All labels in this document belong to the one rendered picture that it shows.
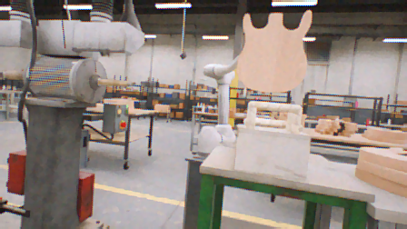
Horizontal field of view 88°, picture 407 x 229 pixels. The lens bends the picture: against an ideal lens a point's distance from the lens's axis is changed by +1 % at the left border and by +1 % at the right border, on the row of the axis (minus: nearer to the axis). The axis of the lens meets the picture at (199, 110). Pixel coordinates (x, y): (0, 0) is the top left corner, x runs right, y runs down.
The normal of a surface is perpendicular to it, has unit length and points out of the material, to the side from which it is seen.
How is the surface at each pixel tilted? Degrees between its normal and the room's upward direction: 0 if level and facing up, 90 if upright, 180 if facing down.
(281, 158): 90
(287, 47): 94
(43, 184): 90
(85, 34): 90
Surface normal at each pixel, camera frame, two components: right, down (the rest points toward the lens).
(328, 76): -0.24, 0.03
